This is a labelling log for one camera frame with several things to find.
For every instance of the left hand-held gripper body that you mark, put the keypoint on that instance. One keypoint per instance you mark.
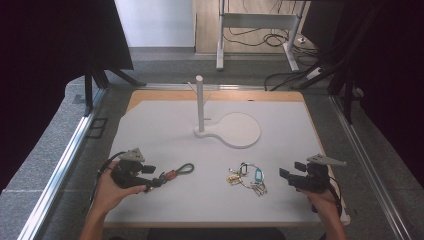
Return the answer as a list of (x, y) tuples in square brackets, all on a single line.
[(128, 173)]

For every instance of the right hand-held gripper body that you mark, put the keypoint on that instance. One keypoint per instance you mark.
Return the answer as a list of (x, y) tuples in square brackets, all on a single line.
[(313, 178)]

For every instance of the key bunch with blue tag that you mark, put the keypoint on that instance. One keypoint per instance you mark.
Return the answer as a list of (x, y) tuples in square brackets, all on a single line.
[(248, 178)]

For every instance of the person's right hand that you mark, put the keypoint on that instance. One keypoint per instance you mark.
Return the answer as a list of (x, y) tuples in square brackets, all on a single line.
[(321, 203)]

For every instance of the person's left hand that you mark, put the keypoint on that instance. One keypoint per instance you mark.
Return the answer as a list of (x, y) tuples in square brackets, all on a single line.
[(111, 195)]

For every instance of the white table mat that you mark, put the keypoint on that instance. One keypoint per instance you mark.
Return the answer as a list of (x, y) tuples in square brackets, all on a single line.
[(200, 200)]

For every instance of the white power strip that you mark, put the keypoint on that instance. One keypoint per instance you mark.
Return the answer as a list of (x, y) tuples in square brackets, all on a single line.
[(314, 73)]

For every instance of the black metal stand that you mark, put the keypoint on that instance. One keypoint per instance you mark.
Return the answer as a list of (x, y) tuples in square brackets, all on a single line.
[(95, 80), (346, 83)]

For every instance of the black curtain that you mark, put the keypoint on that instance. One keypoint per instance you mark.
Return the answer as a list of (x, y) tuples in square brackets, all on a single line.
[(50, 66), (390, 83)]

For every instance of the aluminium rail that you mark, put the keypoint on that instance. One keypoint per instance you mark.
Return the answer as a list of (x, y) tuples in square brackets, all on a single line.
[(370, 166), (60, 163)]

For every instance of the white metal desk frame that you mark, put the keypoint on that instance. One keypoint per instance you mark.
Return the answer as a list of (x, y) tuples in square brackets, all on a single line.
[(256, 20)]

